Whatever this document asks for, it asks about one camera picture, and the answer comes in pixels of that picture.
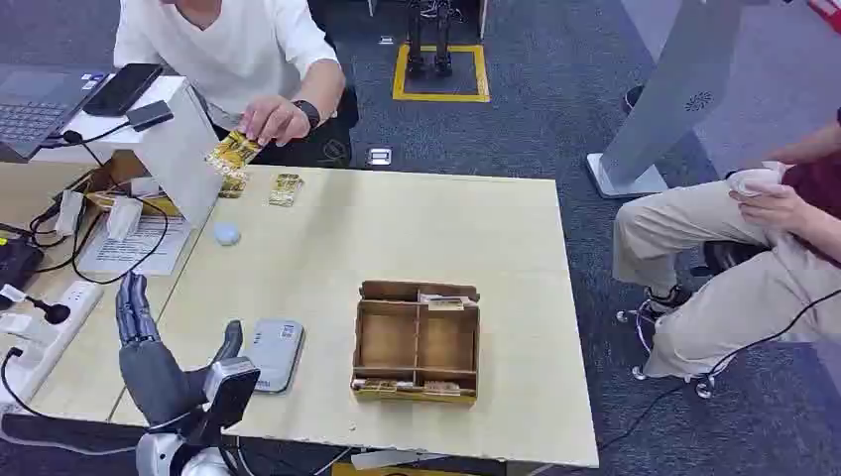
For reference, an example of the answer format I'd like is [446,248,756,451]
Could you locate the printed paper sheet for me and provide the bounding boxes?
[76,214,193,278]

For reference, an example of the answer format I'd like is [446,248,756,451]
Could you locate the grey flat device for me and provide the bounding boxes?
[245,318,307,396]

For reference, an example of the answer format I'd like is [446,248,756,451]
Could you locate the yellow cardboard box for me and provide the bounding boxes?
[63,150,183,219]

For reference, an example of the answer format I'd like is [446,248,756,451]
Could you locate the cards row in box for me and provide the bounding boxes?
[353,378,462,397]

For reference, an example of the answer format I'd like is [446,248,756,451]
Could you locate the grey laptop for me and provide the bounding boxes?
[0,63,110,164]

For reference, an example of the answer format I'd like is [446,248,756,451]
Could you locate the black robot legs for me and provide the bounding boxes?
[403,0,459,78]

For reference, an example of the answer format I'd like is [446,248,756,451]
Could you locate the white plug adapter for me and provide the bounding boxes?
[106,195,145,242]
[55,189,86,238]

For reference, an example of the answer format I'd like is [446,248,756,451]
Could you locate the seated person's hand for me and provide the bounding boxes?
[729,182,814,232]

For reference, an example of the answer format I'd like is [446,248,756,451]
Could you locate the black desk device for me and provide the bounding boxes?
[0,235,46,292]

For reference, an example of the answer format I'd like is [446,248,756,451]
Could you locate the black wristwatch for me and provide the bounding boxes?
[292,99,322,131]

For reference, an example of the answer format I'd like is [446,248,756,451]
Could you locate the white kiosk stand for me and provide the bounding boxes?
[585,0,793,200]

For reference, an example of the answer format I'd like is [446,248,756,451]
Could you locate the black adapter block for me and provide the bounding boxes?
[125,99,176,133]

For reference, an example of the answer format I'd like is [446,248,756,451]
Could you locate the seated person in beige trousers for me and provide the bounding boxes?
[611,106,841,384]

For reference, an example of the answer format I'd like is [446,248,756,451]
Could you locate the black floor cable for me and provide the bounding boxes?
[596,288,841,456]

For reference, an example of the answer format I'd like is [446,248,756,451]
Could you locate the person's hand with watch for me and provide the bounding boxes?
[239,96,311,148]

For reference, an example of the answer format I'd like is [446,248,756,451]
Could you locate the white power strip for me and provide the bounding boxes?
[0,280,106,406]

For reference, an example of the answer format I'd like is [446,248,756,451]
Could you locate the white box stand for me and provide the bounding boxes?
[31,74,225,229]

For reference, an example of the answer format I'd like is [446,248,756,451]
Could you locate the white cloth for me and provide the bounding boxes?
[727,161,791,199]

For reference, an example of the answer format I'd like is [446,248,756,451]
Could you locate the round white puck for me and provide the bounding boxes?
[212,222,243,248]

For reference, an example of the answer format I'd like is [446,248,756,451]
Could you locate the card in wooden box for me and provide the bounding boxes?
[419,293,476,312]

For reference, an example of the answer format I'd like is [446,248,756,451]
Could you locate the black desk cable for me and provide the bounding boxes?
[26,121,173,287]

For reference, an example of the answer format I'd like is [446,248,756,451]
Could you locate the black plug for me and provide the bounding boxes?
[25,296,72,326]

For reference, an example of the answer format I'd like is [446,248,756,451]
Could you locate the black smartphone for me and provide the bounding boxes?
[82,62,165,119]

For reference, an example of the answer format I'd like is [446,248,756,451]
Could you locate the person in white top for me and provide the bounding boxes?
[112,0,360,170]

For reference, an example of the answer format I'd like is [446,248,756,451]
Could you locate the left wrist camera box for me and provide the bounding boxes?
[196,357,262,448]

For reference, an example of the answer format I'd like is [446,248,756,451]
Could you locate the wooden card box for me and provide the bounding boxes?
[350,280,482,406]

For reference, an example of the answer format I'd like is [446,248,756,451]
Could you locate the yellow printed card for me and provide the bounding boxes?
[217,169,250,200]
[267,173,305,209]
[203,130,265,177]

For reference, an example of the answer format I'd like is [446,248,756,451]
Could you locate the wheeled office chair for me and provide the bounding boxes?
[615,240,774,402]

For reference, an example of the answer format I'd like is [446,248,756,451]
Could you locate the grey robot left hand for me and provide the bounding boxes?
[114,272,245,429]

